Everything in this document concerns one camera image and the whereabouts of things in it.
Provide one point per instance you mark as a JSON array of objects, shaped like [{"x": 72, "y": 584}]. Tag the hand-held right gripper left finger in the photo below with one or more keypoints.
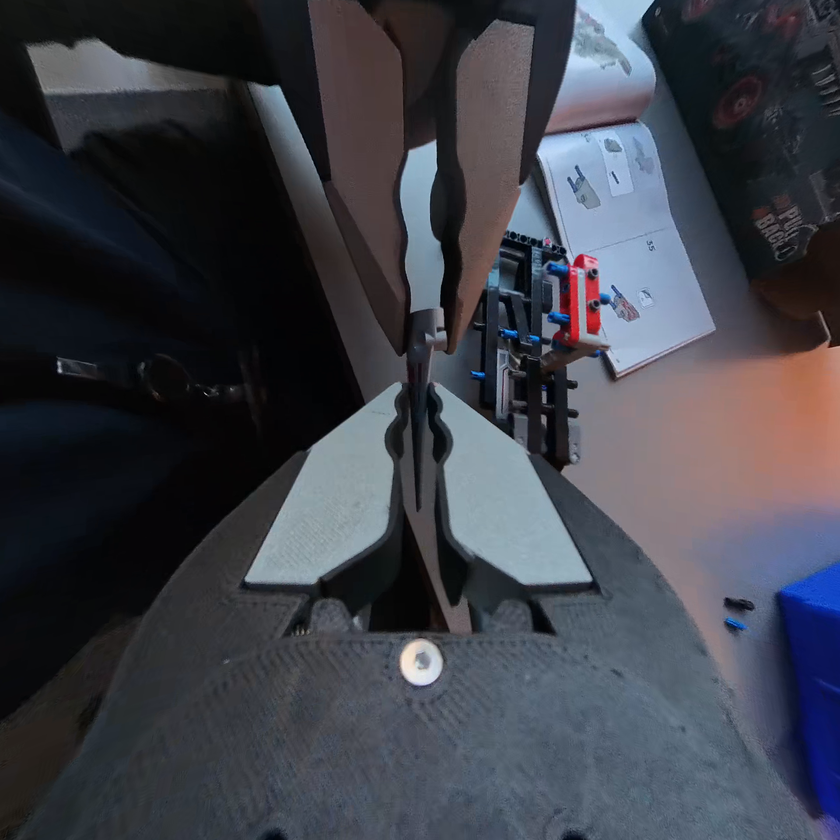
[{"x": 328, "y": 505}]

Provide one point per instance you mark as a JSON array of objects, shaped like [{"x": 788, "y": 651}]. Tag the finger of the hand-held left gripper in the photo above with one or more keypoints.
[
  {"x": 492, "y": 164},
  {"x": 361, "y": 164}
]

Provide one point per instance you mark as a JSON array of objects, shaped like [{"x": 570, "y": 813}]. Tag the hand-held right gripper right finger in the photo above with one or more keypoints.
[{"x": 512, "y": 512}]

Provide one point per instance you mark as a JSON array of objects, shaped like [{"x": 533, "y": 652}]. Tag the black and red lego assembly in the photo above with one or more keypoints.
[{"x": 577, "y": 302}]

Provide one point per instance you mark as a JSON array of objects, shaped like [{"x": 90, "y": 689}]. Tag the small grey lego piece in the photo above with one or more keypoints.
[{"x": 430, "y": 325}]

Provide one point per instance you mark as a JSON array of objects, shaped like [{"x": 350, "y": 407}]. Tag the small black lego pin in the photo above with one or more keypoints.
[{"x": 738, "y": 602}]

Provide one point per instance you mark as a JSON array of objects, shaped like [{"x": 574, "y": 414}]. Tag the small blue lego pin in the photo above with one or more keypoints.
[{"x": 735, "y": 624}]

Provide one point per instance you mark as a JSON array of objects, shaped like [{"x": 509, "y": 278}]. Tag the dark printed lego box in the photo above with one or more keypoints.
[{"x": 741, "y": 131}]

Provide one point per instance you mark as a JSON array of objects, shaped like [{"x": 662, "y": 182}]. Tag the white instruction booklet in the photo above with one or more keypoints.
[{"x": 630, "y": 216}]

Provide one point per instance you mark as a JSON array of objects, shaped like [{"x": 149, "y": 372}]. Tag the blue plastic bin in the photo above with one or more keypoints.
[{"x": 814, "y": 689}]

